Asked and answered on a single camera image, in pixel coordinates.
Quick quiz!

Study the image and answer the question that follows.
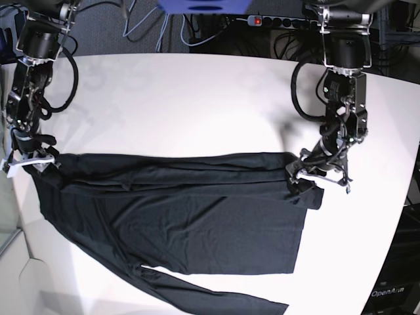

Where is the white power strip red switch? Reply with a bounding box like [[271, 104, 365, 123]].
[[245, 15, 318, 30]]

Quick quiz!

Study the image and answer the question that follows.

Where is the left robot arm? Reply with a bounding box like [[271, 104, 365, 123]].
[[285, 1, 390, 196]]

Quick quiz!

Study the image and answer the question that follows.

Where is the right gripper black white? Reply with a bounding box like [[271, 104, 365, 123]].
[[1, 131, 60, 177]]

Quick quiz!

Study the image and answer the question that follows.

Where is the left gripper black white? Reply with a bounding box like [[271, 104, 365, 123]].
[[285, 137, 352, 198]]

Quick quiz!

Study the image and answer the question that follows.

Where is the black OpenArm case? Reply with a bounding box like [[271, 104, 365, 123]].
[[362, 204, 419, 314]]

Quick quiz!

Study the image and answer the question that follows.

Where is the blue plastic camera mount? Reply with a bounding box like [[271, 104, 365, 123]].
[[158, 0, 252, 14]]

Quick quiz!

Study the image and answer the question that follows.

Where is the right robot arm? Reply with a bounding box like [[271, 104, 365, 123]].
[[1, 1, 80, 178]]

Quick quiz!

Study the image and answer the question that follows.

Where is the light grey cable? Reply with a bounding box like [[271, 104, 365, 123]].
[[122, 0, 230, 53]]

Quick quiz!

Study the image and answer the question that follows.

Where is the dark navy long-sleeve shirt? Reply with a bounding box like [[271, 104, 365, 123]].
[[25, 152, 324, 314]]

